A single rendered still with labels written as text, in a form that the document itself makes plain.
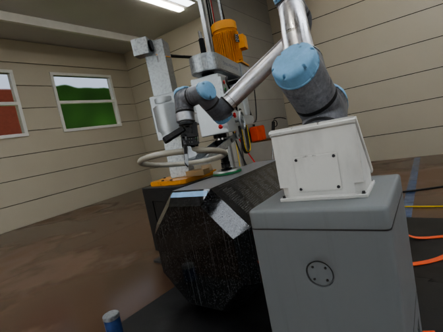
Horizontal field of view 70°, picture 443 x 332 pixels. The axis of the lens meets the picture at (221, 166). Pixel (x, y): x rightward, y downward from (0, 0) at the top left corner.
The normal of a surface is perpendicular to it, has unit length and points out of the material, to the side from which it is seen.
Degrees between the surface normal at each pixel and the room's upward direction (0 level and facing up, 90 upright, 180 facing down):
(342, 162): 90
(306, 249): 90
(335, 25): 90
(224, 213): 58
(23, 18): 90
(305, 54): 48
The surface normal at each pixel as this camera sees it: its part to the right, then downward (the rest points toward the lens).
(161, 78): -0.16, 0.13
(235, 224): -0.09, -0.43
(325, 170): -0.51, 0.18
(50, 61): 0.82, -0.11
